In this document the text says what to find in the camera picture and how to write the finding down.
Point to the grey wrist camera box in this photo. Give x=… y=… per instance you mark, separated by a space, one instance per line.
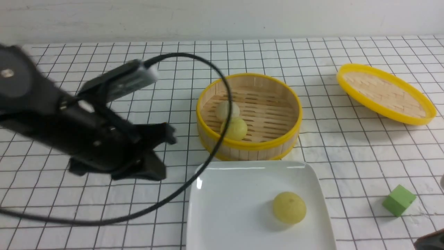
x=119 y=82

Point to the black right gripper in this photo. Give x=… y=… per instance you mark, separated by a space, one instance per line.
x=432 y=241

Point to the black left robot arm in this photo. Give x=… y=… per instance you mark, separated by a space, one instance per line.
x=30 y=101

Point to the bamboo steamer basket yellow rim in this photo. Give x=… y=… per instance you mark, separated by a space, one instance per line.
x=271 y=109

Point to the white steamed bun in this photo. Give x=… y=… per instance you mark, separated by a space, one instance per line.
x=222 y=110

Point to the yellow steamed bun front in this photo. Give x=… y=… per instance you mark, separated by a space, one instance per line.
x=237 y=129

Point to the white grid tablecloth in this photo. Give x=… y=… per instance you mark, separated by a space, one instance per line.
x=358 y=155

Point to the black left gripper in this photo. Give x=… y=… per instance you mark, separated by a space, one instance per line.
x=102 y=142

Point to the green foam cube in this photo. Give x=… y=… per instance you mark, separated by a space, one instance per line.
x=398 y=201

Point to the yellow steamed bun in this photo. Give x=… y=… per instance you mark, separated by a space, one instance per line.
x=289 y=208
x=237 y=129

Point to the bamboo steamer lid yellow rim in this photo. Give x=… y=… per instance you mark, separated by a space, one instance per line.
x=386 y=94

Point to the white square plate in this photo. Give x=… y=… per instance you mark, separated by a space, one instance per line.
x=230 y=208

